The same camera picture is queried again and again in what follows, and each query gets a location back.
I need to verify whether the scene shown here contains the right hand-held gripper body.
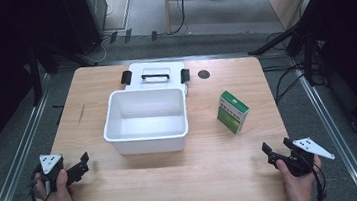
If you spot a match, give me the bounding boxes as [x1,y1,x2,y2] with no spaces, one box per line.
[282,134,338,179]

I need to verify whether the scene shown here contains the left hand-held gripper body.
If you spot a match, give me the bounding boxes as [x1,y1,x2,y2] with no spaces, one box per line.
[38,152,70,195]

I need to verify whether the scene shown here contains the person's right hand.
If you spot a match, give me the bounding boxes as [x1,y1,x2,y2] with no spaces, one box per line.
[275,154,327,201]

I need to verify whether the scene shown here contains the green medicine carton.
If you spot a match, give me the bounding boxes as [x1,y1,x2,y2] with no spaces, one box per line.
[213,87,253,138]

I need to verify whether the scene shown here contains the white plastic storage box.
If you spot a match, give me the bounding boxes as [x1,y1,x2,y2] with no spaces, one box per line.
[98,83,193,159]

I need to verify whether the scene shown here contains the black metal stand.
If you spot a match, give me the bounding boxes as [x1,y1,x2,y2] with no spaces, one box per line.
[24,37,64,108]

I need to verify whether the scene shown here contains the black lid latch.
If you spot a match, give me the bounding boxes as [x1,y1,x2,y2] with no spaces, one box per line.
[119,69,135,86]
[178,67,192,85]

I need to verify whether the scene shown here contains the white storage box lid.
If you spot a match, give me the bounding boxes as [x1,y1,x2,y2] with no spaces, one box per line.
[118,56,193,102]

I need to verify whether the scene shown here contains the black tripod stand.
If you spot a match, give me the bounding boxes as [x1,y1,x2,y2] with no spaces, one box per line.
[244,14,328,92]

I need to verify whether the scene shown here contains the dark round table grommet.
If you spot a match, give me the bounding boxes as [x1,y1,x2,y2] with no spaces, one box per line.
[196,68,211,81]

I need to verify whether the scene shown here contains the black cabinet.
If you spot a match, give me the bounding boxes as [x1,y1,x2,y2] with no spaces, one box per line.
[60,0,113,58]

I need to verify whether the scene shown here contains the metal floor rail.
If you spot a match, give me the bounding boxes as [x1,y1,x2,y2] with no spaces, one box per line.
[290,51,357,201]
[0,73,64,201]

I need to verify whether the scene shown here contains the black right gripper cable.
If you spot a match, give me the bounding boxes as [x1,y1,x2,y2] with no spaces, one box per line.
[309,161,330,201]

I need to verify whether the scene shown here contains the black floor cables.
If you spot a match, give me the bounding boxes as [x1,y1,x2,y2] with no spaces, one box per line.
[261,59,330,106]

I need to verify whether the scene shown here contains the black lid handle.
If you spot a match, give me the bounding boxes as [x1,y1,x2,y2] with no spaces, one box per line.
[141,70,171,84]

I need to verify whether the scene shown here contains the white floor cable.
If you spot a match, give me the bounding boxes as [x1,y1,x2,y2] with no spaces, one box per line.
[86,2,120,64]

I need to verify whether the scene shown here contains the black hanging cable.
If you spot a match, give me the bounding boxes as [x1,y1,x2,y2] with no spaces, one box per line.
[167,0,191,36]

